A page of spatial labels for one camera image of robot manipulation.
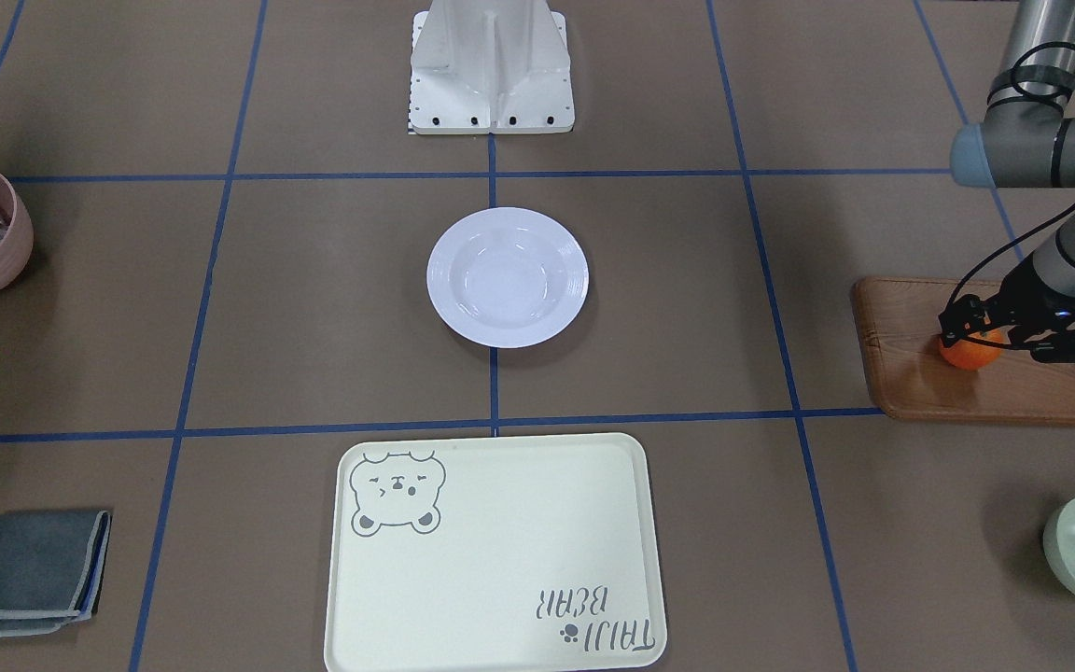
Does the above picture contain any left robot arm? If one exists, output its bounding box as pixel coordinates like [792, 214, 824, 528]
[938, 1, 1075, 363]

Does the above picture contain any white round plate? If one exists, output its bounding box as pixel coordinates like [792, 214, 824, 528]
[426, 208, 592, 349]

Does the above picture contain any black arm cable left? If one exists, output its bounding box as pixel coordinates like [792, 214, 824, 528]
[941, 41, 1075, 328]

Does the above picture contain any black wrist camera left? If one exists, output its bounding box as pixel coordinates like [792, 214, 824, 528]
[938, 294, 990, 348]

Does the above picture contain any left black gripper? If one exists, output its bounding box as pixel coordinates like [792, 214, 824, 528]
[971, 262, 1075, 363]

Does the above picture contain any cream bear print tray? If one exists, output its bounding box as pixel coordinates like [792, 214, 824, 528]
[323, 431, 668, 671]

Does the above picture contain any brown wooden tray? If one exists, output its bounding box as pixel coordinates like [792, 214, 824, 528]
[850, 276, 1075, 427]

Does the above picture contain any folded grey cloth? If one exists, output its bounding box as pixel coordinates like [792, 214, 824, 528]
[0, 507, 114, 638]

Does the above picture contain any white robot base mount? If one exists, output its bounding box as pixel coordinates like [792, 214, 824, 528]
[407, 1, 576, 135]

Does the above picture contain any orange mandarin fruit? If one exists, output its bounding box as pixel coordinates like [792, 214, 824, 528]
[937, 335, 1003, 371]

